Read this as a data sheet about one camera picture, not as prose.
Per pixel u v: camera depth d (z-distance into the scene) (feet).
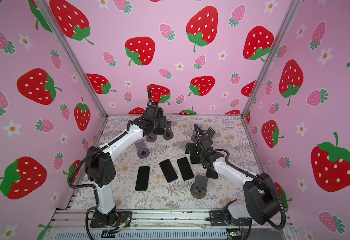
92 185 1.74
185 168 2.98
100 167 1.61
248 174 1.54
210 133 3.13
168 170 2.97
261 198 1.39
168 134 3.56
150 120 2.25
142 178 2.90
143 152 3.07
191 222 2.41
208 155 2.20
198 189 2.56
